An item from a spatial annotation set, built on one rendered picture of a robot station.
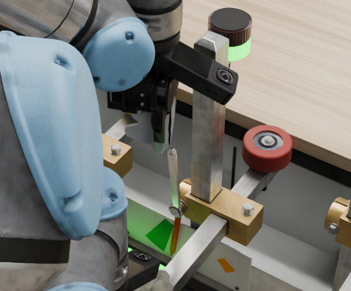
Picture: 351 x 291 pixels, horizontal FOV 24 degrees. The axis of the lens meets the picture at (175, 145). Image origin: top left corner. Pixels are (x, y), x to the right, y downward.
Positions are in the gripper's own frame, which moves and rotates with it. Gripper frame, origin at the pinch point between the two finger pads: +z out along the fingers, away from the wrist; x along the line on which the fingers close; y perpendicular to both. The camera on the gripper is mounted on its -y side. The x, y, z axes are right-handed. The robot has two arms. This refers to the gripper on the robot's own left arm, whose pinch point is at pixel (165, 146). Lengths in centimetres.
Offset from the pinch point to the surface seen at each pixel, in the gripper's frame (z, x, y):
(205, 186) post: 11.3, -4.7, -5.2
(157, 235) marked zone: 27.6, -6.9, 2.7
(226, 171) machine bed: 30.9, -27.9, -5.4
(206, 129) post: -0.2, -4.8, -4.7
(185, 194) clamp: 14.7, -5.5, -2.0
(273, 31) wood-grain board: 11.8, -47.6, -9.5
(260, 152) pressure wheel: 10.9, -13.5, -12.2
